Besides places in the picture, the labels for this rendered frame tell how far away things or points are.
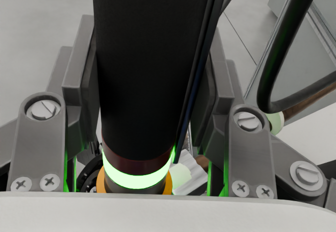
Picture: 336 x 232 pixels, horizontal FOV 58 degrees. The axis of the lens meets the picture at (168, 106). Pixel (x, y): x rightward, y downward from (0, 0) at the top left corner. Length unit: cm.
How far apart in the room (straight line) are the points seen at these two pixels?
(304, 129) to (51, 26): 253
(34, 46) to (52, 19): 40
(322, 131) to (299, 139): 4
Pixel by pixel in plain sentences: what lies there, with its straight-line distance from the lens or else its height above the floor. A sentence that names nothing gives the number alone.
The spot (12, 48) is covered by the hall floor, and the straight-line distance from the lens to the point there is 270.
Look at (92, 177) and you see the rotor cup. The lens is 43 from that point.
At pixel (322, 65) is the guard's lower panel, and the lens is 133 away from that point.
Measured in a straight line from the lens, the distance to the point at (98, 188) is 18.
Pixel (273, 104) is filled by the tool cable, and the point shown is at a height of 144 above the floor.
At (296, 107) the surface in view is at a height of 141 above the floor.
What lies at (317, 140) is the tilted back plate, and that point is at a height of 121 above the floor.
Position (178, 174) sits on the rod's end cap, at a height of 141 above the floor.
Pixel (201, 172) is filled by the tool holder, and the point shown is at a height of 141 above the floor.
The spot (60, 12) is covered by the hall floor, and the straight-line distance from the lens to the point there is 306.
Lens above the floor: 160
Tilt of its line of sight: 48 degrees down
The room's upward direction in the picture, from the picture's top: 10 degrees clockwise
